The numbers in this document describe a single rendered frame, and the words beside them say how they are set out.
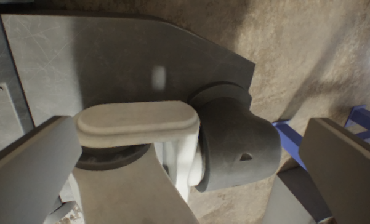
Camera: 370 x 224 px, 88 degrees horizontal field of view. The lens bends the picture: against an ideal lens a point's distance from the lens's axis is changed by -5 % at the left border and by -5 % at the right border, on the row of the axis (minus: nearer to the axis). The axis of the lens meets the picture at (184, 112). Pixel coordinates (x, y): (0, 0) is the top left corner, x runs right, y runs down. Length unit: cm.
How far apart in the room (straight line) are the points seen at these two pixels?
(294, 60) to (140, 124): 64
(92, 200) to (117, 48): 26
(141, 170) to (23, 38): 29
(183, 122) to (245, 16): 44
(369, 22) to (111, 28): 91
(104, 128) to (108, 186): 8
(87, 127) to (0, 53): 20
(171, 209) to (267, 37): 60
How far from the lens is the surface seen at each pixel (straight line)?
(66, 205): 68
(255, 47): 70
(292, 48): 79
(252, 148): 37
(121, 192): 27
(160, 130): 30
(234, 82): 49
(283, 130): 90
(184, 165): 33
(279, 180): 117
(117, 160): 29
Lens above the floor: 56
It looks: 56 degrees down
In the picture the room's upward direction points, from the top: 152 degrees clockwise
